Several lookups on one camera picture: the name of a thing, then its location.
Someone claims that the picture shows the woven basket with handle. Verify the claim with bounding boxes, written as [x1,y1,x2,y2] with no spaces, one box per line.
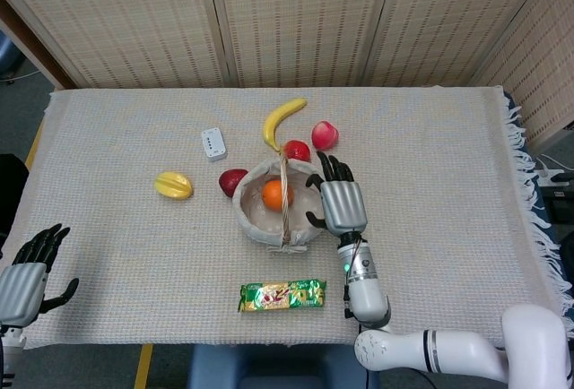
[230,149,338,255]

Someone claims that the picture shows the orange fruit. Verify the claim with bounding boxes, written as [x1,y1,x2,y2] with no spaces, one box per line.
[262,179,295,209]

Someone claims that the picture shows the pink red peach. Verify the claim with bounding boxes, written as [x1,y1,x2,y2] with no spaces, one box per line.
[311,120,340,152]

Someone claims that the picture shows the yellow banana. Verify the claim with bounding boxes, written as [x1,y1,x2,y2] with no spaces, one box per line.
[262,97,309,153]

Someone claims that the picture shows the yellow starfruit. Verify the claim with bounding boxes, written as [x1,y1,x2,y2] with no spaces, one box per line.
[154,171,195,202]

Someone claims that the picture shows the woven folding screen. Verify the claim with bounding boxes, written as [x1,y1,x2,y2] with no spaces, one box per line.
[0,0,574,148]

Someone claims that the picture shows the red apple behind basket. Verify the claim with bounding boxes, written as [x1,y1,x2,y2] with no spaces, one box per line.
[283,140,312,162]

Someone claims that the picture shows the dark red strawberry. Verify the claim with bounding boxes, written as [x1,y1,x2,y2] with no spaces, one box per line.
[218,168,249,198]

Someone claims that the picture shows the beige woven tablecloth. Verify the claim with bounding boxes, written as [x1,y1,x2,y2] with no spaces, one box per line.
[0,85,574,350]

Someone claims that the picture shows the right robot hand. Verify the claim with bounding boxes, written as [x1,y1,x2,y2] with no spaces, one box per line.
[305,151,369,234]

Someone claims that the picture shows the green yellow snack packet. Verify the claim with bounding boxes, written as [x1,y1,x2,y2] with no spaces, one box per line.
[237,279,327,314]

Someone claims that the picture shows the white power strip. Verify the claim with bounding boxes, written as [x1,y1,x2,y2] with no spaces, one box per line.
[535,153,567,186]

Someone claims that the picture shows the yellow floor tape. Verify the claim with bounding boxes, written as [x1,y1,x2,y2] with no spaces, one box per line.
[134,343,154,389]

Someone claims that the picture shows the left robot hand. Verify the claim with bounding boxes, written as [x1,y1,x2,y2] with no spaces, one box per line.
[0,223,80,328]

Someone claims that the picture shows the white remote control box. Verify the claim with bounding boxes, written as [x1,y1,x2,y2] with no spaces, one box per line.
[200,126,229,162]

